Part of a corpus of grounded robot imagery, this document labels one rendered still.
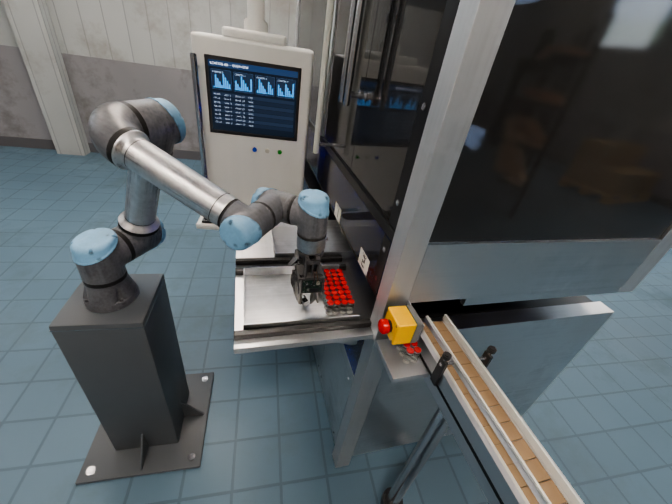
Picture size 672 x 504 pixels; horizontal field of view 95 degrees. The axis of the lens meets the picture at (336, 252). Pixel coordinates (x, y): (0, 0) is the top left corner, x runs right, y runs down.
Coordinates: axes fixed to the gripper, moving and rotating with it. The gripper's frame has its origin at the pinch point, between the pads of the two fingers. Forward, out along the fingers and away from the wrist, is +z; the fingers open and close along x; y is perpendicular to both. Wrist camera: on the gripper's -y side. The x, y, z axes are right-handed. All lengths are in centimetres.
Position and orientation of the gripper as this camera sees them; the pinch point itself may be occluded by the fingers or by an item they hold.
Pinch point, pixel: (305, 298)
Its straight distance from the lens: 95.5
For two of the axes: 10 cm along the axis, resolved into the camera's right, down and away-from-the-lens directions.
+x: 9.7, -0.2, 2.3
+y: 2.0, 5.7, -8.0
